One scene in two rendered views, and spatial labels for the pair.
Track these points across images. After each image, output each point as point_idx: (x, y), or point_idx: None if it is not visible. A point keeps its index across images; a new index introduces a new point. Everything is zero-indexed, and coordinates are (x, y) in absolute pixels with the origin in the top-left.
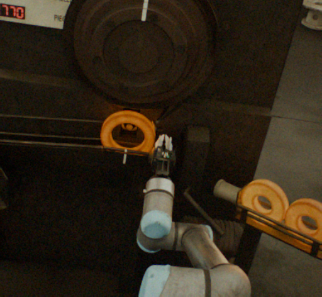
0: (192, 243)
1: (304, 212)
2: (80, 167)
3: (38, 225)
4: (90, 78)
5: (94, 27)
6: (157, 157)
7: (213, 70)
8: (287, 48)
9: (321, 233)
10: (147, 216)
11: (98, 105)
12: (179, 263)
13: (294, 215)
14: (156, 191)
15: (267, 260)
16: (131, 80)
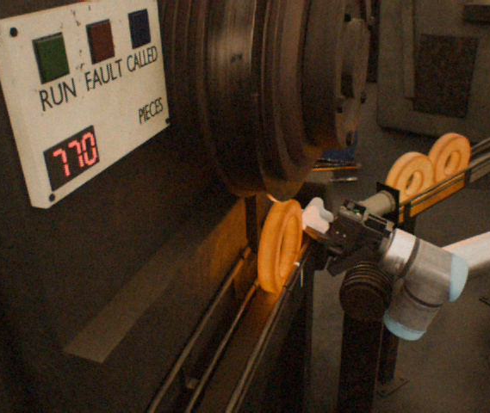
0: None
1: (449, 151)
2: (278, 351)
3: None
4: (288, 170)
5: (302, 49)
6: (362, 219)
7: None
8: None
9: (463, 159)
10: (455, 273)
11: (227, 242)
12: (362, 342)
13: (442, 164)
14: (418, 246)
15: None
16: (344, 119)
